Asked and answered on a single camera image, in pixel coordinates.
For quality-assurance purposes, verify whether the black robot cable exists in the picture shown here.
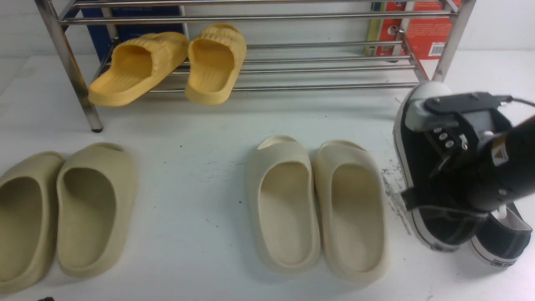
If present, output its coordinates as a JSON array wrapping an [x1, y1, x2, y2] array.
[[497, 96, 535, 107]]

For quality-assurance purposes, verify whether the yellow left rubber slipper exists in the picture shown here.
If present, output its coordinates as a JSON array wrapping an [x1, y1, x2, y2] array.
[[88, 32, 189, 107]]

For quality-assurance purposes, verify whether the khaki right foam slide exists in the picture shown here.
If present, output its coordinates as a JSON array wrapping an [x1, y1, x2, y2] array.
[[56, 142, 139, 278]]

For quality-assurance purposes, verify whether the dark object bottom edge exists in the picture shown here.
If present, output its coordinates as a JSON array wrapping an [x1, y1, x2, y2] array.
[[38, 296, 55, 301]]

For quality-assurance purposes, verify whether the khaki left foam slide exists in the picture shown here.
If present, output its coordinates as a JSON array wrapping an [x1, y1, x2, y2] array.
[[0, 152, 65, 295]]

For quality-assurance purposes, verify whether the black canvas sneaker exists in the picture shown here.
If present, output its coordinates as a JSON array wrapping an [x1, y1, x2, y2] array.
[[470, 202, 532, 268], [393, 81, 484, 252]]

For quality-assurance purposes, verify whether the red cardboard box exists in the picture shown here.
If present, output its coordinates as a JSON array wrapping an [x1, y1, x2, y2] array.
[[367, 0, 452, 60]]

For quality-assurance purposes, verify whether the stainless steel shoe rack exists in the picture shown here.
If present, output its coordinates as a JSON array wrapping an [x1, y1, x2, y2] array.
[[35, 0, 476, 133]]

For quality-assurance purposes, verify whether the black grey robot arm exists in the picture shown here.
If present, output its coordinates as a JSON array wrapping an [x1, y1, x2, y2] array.
[[401, 92, 534, 217]]

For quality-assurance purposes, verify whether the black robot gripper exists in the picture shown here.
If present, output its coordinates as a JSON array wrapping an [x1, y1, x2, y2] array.
[[401, 93, 515, 217]]

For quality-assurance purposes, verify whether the cream foam slide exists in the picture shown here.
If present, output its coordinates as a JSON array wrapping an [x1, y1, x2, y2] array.
[[246, 135, 321, 274], [313, 140, 388, 285]]

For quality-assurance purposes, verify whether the yellow right rubber slipper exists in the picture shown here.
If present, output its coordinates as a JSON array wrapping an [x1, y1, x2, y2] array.
[[185, 23, 247, 105]]

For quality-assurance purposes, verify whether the cream right foam slide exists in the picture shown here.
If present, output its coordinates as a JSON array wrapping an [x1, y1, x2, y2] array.
[[313, 140, 388, 285]]

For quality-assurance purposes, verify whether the khaki foam slide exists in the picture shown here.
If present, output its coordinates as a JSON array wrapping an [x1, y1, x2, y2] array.
[[0, 152, 65, 295], [56, 142, 139, 278]]

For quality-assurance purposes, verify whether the cream left foam slide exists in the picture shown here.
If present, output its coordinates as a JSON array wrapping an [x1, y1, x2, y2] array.
[[246, 135, 321, 274]]

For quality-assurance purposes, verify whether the blue box behind rack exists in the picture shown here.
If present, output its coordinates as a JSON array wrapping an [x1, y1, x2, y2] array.
[[82, 6, 185, 61]]

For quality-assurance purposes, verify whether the yellow rubber slipper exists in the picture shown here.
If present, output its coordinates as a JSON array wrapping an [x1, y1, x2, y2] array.
[[88, 32, 189, 107], [185, 23, 247, 105]]

